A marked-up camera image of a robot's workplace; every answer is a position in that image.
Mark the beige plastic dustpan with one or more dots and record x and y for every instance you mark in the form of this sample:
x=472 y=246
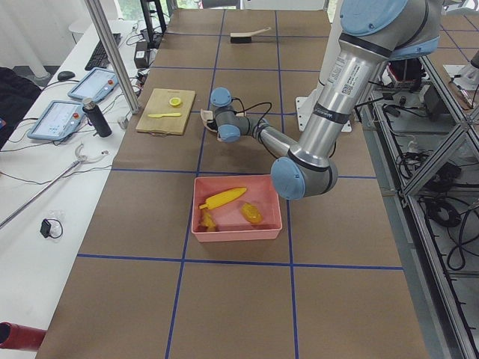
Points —
x=231 y=127

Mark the yellow corn cob toy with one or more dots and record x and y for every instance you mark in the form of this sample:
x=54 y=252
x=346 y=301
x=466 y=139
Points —
x=223 y=198

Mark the beige hand brush black bristles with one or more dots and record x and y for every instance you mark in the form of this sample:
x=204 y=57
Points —
x=246 y=37

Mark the red cylinder roll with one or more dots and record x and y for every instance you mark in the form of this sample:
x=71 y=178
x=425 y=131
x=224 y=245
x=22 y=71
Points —
x=20 y=337

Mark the tan ginger root toy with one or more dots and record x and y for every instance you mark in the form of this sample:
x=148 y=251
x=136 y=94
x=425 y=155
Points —
x=207 y=222

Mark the yellow plastic knife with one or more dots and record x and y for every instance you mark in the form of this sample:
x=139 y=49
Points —
x=162 y=115

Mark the brown potato toy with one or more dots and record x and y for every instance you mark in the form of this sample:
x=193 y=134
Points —
x=251 y=213

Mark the black water bottle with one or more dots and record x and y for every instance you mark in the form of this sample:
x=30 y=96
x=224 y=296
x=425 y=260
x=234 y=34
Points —
x=96 y=117

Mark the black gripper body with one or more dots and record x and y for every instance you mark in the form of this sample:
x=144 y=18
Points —
x=210 y=122

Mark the black computer mouse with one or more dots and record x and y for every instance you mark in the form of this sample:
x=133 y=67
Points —
x=65 y=75

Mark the near blue teach pendant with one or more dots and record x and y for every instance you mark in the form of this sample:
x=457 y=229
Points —
x=60 y=119

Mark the pink plastic bin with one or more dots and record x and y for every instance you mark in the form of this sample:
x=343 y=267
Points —
x=231 y=225

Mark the black power adapter box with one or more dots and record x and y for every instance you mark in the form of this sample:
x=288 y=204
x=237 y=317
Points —
x=144 y=55

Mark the black keyboard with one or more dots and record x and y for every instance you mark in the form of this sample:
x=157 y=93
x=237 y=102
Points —
x=99 y=58

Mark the yellow lemon slice toy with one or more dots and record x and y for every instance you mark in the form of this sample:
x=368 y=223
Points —
x=175 y=101

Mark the far blue teach pendant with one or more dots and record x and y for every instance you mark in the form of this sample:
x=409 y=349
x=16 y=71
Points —
x=97 y=84

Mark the aluminium frame post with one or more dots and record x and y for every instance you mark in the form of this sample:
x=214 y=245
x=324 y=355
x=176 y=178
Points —
x=105 y=35

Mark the blue teach pendant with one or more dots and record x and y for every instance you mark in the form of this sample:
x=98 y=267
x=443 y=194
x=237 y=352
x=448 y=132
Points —
x=97 y=84
x=60 y=119

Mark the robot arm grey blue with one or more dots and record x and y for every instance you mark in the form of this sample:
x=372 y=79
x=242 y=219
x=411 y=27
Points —
x=373 y=32

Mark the bamboo cutting board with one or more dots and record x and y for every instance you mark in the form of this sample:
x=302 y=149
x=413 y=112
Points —
x=158 y=103

